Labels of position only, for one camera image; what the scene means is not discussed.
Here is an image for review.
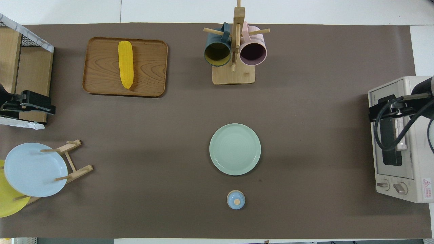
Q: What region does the brown table mat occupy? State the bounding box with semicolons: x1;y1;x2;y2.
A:
0;23;434;239

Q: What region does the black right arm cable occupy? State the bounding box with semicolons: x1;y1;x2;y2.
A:
373;96;434;152

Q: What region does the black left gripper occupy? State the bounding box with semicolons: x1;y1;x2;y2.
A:
0;83;56;120

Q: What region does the pink mug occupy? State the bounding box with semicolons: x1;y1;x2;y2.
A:
239;21;268;66

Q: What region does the light blue plate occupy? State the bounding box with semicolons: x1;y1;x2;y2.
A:
4;143;68;198

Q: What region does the wooden mug rack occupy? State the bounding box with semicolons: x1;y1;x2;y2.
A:
203;0;271;85

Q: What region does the pale green plate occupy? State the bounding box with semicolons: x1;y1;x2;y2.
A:
209;123;262;176

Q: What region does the cream toaster oven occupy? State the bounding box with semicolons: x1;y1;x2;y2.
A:
368;76;434;204

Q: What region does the wooden serving tray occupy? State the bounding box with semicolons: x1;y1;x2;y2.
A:
82;37;169;98

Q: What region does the dark teal mug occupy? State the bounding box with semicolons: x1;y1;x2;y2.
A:
204;22;232;67

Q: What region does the wire basket wooden shelf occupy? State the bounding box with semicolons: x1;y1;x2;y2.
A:
0;13;55;130

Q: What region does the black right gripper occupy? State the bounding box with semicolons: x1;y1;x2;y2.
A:
369;96;412;122

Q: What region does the yellow corn cob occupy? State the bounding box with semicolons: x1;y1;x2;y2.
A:
118;41;134;90

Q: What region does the yellow plate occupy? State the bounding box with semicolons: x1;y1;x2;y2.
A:
0;160;31;218

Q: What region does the wooden plate rack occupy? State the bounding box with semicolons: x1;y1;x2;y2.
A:
14;139;94;205

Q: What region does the glass oven door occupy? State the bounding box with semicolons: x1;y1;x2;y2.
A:
369;89;415;179

